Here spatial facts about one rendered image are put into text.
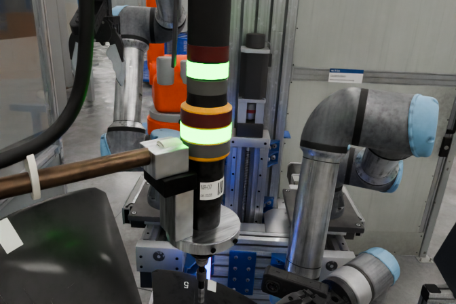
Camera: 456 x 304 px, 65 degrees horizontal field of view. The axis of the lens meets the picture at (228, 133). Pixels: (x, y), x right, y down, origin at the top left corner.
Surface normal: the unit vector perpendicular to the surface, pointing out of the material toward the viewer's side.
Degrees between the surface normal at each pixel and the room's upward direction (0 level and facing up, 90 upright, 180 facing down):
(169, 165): 90
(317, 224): 75
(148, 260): 90
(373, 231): 90
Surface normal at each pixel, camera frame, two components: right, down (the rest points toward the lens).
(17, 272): 0.56, -0.41
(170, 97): 0.25, 0.34
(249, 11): -0.03, 0.34
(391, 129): -0.36, 0.28
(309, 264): 0.09, 0.09
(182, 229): 0.59, 0.30
